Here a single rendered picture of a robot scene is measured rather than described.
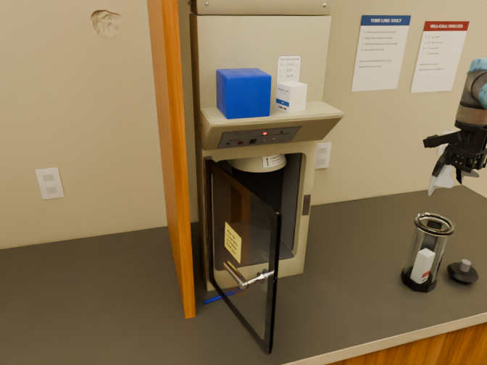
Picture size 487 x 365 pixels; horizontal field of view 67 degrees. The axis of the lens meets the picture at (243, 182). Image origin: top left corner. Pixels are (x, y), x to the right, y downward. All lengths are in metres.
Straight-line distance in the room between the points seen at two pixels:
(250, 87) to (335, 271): 0.73
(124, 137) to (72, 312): 0.58
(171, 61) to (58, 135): 0.69
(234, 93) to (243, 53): 0.13
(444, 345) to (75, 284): 1.16
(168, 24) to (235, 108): 0.21
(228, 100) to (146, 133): 0.61
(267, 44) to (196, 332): 0.76
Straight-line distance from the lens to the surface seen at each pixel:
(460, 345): 1.45
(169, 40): 0.78
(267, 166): 1.02
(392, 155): 1.79
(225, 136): 0.85
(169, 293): 1.19
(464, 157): 1.10
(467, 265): 1.39
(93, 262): 1.37
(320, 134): 0.97
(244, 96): 0.81
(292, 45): 0.94
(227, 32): 0.89
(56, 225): 1.53
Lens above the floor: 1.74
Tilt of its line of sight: 26 degrees down
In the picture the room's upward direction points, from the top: 1 degrees clockwise
